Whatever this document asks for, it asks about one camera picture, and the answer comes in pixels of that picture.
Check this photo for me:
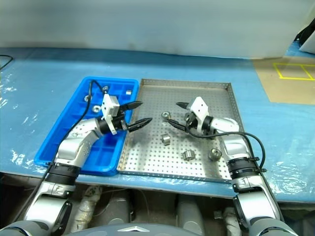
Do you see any brown cardboard sheet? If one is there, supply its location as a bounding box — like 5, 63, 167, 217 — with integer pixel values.
253, 56, 315, 105

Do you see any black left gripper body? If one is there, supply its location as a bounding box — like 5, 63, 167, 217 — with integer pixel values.
113, 104, 130, 132

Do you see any thin black loose cable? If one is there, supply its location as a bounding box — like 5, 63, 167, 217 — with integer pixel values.
0, 55, 14, 72

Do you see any grey robot torso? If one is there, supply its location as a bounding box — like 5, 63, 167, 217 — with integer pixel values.
81, 217, 188, 236

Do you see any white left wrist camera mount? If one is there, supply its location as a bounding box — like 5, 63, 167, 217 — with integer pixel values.
100, 93, 122, 136

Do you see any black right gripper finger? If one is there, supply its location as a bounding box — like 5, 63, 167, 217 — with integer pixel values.
175, 101, 190, 111
165, 117, 189, 134

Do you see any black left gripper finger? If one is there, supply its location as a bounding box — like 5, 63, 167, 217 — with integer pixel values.
126, 118, 153, 134
120, 100, 144, 112

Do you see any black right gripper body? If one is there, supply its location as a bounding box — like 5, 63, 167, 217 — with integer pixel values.
184, 111, 198, 132

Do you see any perforated metal tray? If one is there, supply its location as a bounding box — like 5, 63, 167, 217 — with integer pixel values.
117, 78, 246, 184

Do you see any blue plastic compartment tray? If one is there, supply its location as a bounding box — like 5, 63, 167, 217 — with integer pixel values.
33, 76, 140, 176

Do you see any black background object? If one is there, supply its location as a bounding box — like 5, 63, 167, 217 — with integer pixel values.
294, 21, 315, 47

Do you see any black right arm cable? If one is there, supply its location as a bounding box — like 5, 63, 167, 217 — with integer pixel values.
186, 118, 268, 174

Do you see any grey rounded padded shape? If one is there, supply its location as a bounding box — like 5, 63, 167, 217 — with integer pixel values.
177, 194, 205, 231
108, 189, 135, 222

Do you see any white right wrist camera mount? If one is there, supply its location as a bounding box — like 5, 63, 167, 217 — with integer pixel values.
188, 96, 210, 131

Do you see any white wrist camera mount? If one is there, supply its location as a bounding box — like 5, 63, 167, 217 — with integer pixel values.
188, 96, 210, 131
100, 93, 122, 136

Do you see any white wrapped bundle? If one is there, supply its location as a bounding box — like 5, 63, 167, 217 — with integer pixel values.
222, 207, 243, 236
78, 186, 103, 225

